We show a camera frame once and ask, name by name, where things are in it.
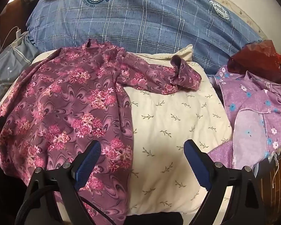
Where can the cream leaf print quilt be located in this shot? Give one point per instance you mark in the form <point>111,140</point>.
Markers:
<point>171,131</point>

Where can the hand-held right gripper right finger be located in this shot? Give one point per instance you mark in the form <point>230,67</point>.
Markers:
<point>198,167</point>

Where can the maroon floral shirt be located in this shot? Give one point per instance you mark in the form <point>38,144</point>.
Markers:
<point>68,107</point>

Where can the dark red cloth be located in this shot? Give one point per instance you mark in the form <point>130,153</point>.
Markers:
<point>257,58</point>

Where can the blue plaid duvet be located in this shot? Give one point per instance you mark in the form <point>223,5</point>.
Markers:
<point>140,18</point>

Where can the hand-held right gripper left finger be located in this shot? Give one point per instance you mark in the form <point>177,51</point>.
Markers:
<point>87,165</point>

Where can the brown wooden headboard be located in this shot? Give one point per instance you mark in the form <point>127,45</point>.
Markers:
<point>11,14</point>

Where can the grey-blue blanket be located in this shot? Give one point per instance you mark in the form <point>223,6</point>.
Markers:
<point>9,65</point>

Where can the purple floral garment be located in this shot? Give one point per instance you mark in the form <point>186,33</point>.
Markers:
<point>255,112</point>

